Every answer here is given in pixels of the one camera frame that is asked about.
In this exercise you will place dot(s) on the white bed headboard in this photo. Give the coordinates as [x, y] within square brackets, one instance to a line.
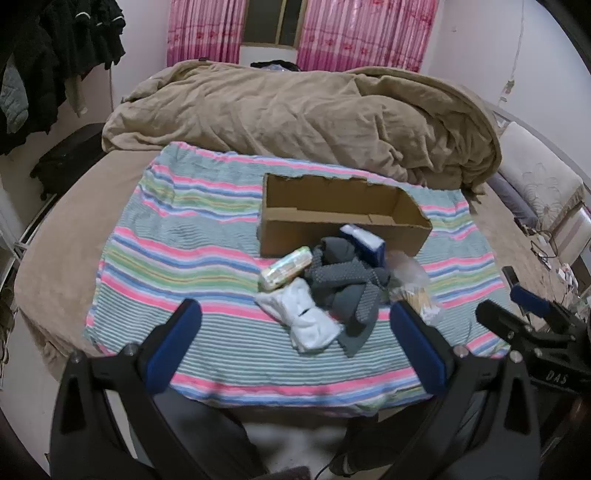
[503, 113]

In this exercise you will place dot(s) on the brown cardboard box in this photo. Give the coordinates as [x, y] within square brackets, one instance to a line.
[286, 237]

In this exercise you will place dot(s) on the pile of black clothes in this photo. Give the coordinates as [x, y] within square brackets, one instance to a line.
[55, 46]

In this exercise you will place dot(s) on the beige duvet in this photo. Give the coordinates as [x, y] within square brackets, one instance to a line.
[300, 115]

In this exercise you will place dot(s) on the grey quilted garment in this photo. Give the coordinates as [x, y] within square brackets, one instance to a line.
[14, 101]

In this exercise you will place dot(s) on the beige bed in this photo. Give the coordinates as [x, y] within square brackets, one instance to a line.
[69, 258]

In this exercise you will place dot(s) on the dark bag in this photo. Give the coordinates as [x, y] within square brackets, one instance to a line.
[277, 64]

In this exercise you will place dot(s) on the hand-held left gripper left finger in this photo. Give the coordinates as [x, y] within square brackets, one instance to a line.
[178, 341]

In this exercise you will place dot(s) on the blue tissue pack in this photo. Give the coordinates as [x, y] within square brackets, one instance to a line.
[369, 249]

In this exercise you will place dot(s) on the white embroidered pillow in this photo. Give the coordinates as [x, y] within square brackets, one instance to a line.
[540, 175]

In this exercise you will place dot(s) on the grey-blue pillow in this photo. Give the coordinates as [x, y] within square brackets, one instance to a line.
[512, 196]

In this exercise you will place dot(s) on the white metal rack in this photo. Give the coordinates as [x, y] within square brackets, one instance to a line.
[27, 230]

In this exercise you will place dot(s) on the grey dotted socks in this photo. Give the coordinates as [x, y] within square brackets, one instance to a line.
[337, 272]

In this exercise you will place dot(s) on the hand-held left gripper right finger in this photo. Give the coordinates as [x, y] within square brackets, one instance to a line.
[418, 346]

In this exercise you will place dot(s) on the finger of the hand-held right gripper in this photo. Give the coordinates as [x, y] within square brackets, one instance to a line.
[531, 297]
[498, 316]

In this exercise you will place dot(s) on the pink curtain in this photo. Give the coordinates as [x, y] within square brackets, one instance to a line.
[364, 32]
[203, 32]

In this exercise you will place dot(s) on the black suitcase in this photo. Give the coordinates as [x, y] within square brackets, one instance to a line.
[69, 157]

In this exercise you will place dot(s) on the striped blanket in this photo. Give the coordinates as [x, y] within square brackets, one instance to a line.
[194, 277]

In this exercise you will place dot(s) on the window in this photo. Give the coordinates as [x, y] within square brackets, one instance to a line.
[272, 23]

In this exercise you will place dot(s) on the clear cotton swab bag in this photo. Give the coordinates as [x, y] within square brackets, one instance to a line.
[415, 295]

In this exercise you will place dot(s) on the black phone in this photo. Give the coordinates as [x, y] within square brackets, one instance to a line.
[509, 277]

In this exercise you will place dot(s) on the white socks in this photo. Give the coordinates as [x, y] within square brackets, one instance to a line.
[309, 318]

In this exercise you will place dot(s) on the person's dark trousers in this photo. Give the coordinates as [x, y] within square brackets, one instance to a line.
[221, 443]

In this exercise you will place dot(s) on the yellow-green wipes pack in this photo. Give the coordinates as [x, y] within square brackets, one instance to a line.
[286, 270]

